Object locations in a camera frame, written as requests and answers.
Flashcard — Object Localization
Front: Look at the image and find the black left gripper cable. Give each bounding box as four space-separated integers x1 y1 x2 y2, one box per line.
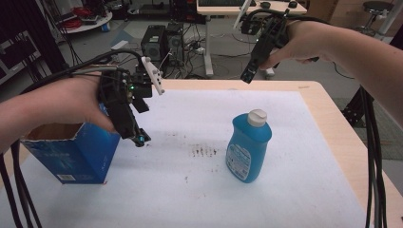
0 48 144 228

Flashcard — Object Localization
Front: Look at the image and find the black keyboard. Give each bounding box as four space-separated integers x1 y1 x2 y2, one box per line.
198 0 257 8

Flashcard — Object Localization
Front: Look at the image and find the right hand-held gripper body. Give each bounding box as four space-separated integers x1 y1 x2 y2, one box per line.
233 0 292 74

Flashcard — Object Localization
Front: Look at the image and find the white standing desk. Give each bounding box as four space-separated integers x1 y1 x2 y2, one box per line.
196 0 309 80

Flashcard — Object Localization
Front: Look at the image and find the person's left hand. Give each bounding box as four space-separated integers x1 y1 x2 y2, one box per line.
37 74 118 134

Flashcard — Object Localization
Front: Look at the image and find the white foam mat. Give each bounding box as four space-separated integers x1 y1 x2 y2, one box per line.
0 88 369 228

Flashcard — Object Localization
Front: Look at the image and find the grey computer tower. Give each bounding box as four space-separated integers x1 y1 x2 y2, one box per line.
164 22 185 64

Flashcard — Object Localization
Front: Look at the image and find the black computer tower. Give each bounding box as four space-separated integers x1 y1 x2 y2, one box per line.
140 25 167 63

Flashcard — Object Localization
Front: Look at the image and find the black stool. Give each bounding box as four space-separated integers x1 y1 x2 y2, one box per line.
352 0 395 36

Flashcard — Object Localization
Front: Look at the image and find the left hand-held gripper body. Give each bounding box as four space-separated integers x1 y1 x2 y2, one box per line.
96 55 166 141

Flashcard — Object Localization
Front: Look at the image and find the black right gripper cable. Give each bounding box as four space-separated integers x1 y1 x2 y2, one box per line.
246 8 390 228

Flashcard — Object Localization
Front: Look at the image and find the blue bottle with white cap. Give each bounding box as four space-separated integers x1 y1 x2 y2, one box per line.
224 108 273 184

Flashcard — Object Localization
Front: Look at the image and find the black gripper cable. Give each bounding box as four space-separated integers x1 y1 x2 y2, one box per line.
246 8 390 228
0 48 144 228

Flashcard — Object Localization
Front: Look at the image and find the round white table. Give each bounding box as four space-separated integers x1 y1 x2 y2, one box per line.
60 9 114 35

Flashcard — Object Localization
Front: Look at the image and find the red cable coil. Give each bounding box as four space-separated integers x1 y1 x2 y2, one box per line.
62 7 93 30

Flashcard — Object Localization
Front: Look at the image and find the blue cardboard box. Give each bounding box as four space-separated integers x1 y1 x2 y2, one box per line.
20 104 122 185

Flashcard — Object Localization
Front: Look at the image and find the person's right hand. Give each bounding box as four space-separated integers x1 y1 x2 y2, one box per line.
259 19 334 71

